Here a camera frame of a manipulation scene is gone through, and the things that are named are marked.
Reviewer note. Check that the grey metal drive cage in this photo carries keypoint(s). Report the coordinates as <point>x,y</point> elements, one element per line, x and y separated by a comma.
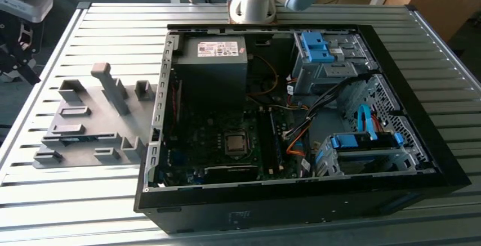
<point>312,74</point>

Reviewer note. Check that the grey parts rack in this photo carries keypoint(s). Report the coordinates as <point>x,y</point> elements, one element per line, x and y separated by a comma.
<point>94,111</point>

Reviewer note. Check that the black open PC case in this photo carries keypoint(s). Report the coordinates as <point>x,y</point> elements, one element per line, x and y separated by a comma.
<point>264,209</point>

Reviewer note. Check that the grey power supply unit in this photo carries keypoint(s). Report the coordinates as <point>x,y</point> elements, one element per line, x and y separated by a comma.
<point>210,74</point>

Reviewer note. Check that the brown wooden cabinet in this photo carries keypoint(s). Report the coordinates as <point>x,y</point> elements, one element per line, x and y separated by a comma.
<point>444,4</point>

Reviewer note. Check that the grey metal disk bay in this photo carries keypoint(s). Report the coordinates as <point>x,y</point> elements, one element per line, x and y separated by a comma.
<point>376,158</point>

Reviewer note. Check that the black graphics card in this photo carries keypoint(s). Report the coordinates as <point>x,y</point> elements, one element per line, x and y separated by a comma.
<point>232,172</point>

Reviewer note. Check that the blue drive carrier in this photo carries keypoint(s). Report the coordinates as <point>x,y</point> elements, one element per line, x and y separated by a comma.
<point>317,49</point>

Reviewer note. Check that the silver CPU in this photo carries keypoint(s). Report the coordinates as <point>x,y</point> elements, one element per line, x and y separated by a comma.
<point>237,143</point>

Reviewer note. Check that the blue RAM stick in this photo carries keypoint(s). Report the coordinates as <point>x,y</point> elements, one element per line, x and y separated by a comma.
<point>77,139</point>

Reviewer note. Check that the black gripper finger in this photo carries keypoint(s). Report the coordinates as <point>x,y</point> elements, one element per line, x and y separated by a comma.
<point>7,49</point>
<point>33,71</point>

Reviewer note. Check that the hard disk in blue carrier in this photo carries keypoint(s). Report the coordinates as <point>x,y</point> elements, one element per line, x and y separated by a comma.
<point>352,141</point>

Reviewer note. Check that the pale grey wrist camera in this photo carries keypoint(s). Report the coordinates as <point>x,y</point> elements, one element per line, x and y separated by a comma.
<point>26,6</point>

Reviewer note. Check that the green motherboard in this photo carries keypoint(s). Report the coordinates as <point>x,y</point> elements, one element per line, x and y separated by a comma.
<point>204,142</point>

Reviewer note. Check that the white power supply label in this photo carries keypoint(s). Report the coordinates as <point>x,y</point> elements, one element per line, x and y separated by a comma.
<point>218,49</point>

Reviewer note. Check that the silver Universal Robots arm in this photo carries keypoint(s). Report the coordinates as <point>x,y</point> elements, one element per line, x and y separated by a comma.
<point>252,4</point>

